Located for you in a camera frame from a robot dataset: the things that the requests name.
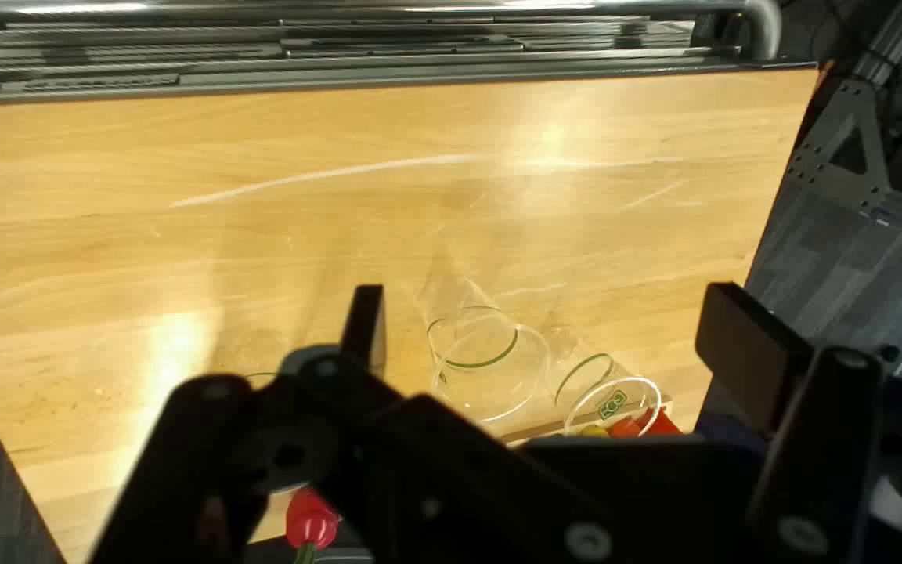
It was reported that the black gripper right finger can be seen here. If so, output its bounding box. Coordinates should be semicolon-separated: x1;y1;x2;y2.
696;281;812;433

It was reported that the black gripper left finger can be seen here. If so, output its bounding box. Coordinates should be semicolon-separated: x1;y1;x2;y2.
342;284;385;374

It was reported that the clear plastic cup green band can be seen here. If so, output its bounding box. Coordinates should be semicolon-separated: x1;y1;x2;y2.
421;253;552;427

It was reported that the metal cart drawer handle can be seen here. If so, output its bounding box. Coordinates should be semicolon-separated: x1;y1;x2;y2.
0;0;784;58

